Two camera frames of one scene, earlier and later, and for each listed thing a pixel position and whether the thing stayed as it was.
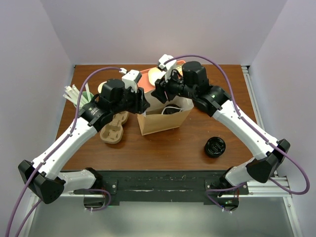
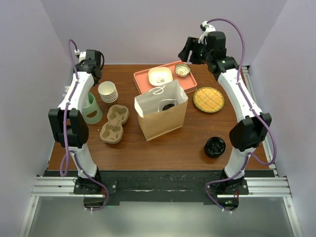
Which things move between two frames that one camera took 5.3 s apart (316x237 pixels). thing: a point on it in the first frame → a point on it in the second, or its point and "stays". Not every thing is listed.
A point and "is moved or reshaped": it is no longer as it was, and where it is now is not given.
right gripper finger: x=159 y=94 → x=184 y=54
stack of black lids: x=215 y=147 stays
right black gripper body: x=173 y=88 → x=197 y=49
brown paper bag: x=171 y=114 is moved or reshaped
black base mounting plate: x=159 y=185 stays
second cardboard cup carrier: x=113 y=132 stays
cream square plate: x=155 y=74 stays
